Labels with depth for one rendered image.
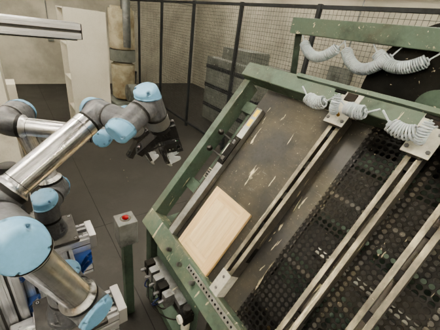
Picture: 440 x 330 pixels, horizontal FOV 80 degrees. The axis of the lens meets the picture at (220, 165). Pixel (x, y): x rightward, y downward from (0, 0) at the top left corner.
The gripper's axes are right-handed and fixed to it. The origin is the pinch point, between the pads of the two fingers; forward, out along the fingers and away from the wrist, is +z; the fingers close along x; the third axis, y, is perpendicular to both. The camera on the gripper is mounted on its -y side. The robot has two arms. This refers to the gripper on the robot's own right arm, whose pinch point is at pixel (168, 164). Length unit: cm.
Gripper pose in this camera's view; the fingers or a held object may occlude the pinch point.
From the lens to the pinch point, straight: 106.7
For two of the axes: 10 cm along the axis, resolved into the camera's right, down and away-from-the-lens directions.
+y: 9.5, -2.9, 1.0
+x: -2.9, -7.4, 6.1
